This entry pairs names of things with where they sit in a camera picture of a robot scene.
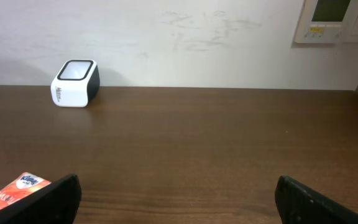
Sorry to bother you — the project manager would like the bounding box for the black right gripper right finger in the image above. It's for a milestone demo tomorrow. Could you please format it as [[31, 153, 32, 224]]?
[[275, 175, 358, 224]]

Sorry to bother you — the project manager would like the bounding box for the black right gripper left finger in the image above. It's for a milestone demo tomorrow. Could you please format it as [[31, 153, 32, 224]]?
[[0, 174, 81, 224]]

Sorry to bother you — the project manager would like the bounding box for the orange Kleenex tissue pack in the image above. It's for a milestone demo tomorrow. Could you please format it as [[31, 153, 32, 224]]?
[[0, 172, 51, 210]]

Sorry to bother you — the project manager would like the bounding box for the white barcode scanner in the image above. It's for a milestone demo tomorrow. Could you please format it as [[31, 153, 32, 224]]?
[[50, 59, 100, 108]]

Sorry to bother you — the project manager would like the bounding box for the beige wall control panel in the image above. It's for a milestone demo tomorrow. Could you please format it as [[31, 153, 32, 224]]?
[[294, 0, 358, 44]]

